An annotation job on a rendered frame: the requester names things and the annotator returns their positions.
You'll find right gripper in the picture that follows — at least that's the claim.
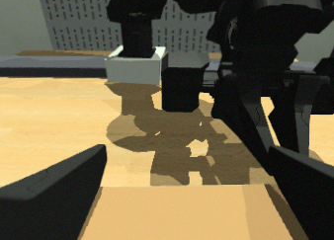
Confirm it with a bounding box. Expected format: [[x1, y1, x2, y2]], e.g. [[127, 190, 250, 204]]
[[161, 24, 334, 176]]

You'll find brown cardboard box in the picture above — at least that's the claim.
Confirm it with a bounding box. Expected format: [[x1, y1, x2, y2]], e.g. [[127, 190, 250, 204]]
[[77, 184, 309, 240]]

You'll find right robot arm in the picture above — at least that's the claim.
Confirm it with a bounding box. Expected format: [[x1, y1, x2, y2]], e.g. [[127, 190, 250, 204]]
[[107, 0, 334, 64]]

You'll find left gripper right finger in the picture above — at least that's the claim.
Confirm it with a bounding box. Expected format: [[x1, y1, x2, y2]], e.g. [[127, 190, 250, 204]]
[[267, 145, 334, 240]]

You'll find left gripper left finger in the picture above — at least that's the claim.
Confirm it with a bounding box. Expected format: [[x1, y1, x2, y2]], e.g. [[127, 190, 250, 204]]
[[0, 144, 108, 240]]

